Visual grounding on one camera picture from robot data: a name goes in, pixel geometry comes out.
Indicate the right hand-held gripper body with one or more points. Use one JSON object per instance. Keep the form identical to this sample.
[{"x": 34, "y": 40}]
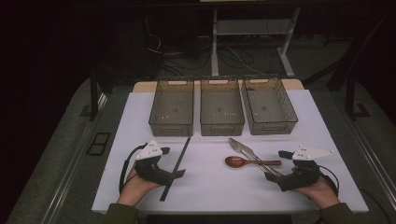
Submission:
[{"x": 303, "y": 175}]

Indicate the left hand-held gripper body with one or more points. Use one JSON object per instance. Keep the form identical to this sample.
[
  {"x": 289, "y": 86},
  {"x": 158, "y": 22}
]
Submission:
[{"x": 152, "y": 169}]

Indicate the metal knife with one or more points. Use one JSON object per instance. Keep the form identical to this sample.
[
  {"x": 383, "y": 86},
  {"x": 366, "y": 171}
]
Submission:
[{"x": 249, "y": 151}]

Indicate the red-brown wooden spoon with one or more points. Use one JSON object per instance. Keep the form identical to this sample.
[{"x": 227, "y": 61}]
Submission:
[{"x": 235, "y": 161}]

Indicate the clear brown plastic bin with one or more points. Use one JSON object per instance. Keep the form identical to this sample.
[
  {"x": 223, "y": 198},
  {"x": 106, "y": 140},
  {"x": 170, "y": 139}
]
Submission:
[
  {"x": 221, "y": 109},
  {"x": 269, "y": 107},
  {"x": 171, "y": 109}
]

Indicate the metal fork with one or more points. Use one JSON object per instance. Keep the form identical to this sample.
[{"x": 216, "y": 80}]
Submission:
[{"x": 236, "y": 146}]

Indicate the person's right hand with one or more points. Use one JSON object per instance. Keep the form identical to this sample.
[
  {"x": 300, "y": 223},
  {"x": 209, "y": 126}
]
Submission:
[{"x": 322, "y": 193}]

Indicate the person's left hand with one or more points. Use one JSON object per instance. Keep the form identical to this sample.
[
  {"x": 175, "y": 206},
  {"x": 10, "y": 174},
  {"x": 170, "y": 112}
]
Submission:
[{"x": 134, "y": 189}]

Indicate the white table cover board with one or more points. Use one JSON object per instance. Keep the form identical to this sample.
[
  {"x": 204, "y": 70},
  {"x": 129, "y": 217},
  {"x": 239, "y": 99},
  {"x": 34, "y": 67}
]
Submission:
[{"x": 211, "y": 189}]

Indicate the black upright stand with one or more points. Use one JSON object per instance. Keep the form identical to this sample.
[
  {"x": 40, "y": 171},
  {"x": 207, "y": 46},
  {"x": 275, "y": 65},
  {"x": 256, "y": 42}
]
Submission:
[
  {"x": 350, "y": 99},
  {"x": 93, "y": 93}
]

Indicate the black slanted stand leg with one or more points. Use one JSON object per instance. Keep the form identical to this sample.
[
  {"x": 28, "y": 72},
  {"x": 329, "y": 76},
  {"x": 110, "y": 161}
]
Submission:
[{"x": 358, "y": 51}]

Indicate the metal floor rail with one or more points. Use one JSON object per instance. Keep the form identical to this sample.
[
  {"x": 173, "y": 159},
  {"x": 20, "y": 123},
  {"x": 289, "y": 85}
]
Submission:
[
  {"x": 373, "y": 158},
  {"x": 68, "y": 183}
]

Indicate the white metal stand frame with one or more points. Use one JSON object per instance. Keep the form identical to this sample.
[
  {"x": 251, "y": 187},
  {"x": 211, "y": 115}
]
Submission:
[{"x": 214, "y": 46}]

